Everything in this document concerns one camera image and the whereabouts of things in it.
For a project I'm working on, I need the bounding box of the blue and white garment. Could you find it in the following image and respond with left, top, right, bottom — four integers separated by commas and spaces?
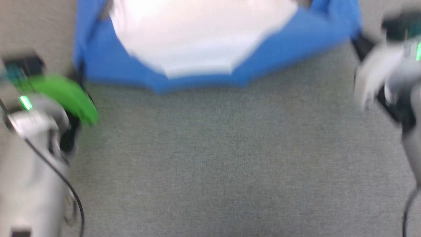
73, 0, 363, 95

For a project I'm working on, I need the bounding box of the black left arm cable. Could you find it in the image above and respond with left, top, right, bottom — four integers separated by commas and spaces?
24, 137, 85, 237

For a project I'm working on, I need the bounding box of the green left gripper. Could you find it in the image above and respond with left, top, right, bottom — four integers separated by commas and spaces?
15, 62, 100, 126

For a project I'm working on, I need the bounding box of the grey fabric sofa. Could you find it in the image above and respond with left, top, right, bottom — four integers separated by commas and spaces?
0, 0, 421, 237

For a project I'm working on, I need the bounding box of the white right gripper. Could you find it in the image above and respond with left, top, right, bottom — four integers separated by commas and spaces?
351, 34, 407, 111

